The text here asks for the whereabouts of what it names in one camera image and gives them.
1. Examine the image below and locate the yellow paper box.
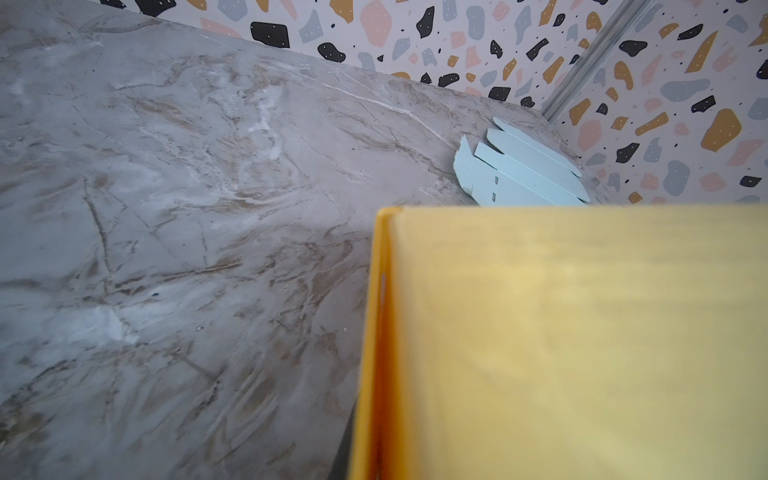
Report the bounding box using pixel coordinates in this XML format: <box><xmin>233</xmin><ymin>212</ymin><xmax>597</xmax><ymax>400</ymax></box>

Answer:
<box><xmin>348</xmin><ymin>204</ymin><xmax>767</xmax><ymax>479</ymax></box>

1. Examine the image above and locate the light blue flat paper box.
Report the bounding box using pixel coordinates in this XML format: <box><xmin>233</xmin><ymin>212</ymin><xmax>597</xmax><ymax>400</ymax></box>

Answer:
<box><xmin>453</xmin><ymin>118</ymin><xmax>591</xmax><ymax>207</ymax></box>

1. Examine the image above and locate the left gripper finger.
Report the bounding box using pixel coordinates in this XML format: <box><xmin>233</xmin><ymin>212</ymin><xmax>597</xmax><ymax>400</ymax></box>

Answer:
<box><xmin>327</xmin><ymin>404</ymin><xmax>357</xmax><ymax>480</ymax></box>

